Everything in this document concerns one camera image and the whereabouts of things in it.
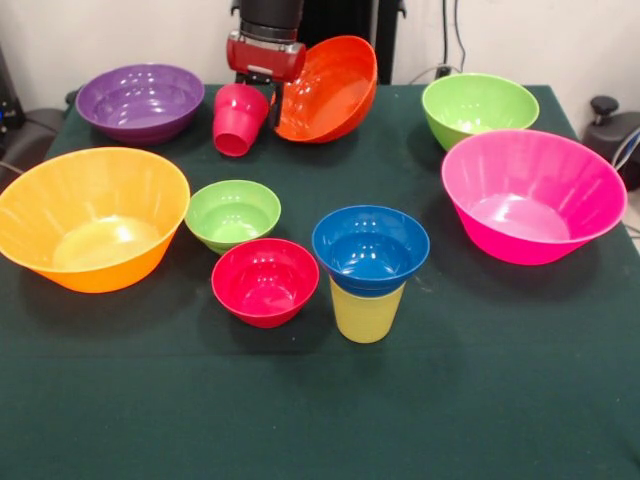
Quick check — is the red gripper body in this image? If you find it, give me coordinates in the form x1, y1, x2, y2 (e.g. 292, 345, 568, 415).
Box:
225, 30, 307, 84

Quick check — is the red cup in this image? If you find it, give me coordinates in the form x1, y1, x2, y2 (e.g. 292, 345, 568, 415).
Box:
212, 83, 271, 159

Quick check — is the orange bowl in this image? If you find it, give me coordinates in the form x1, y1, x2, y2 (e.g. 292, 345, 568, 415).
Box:
273, 34, 379, 145

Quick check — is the small blue bowl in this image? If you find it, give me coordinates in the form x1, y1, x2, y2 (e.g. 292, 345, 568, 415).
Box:
311, 204, 431, 297

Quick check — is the yellow translucent cup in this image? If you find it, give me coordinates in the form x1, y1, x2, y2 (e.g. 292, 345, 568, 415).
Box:
328, 276, 407, 344

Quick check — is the large pink bowl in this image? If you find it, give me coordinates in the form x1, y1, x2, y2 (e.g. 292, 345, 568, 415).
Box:
440, 129, 629, 267

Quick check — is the purple bowl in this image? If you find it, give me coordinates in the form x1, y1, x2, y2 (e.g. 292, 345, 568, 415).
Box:
74, 63, 206, 147

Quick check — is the small green bowl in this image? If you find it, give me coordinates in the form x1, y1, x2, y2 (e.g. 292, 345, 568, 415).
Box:
184, 179, 282, 255

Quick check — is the small red bowl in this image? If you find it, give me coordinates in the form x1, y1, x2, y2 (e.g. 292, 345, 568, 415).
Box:
210, 237, 321, 330

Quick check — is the large yellow-orange bowl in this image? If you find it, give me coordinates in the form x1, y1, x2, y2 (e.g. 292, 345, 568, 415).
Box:
0, 146, 192, 294

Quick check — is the large light green bowl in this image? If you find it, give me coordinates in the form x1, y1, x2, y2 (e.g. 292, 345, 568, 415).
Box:
421, 73, 540, 152

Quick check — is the black device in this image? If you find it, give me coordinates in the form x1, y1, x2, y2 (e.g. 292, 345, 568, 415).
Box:
0, 44, 26, 151

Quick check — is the dark green tablecloth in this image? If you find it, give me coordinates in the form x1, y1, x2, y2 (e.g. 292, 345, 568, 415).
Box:
0, 83, 640, 480

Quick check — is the black round base with knob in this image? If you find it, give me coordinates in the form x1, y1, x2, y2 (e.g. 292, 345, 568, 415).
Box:
582, 94, 640, 191

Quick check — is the black wall cable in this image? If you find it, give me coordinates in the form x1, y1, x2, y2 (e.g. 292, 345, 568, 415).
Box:
439, 0, 469, 71

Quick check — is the grey and blue cable bundle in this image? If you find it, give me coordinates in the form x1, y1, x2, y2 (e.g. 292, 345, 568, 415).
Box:
612, 127, 640, 174

